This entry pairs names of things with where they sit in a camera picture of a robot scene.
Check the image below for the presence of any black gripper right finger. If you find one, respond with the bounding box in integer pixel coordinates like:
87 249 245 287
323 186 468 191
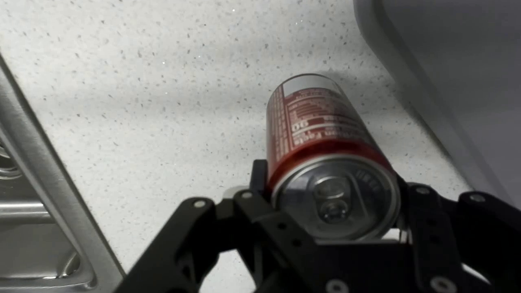
397 181 521 293

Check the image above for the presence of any grey plastic tray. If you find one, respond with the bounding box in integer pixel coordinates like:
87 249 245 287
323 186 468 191
351 0 521 209

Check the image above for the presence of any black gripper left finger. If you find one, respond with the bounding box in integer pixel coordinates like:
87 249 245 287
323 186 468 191
113 158 328 293

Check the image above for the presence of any stainless steel double sink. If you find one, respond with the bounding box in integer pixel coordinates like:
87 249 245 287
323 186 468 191
0 53 126 293

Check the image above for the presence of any red soda can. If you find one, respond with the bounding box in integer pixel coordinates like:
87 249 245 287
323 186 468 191
263 72 403 245

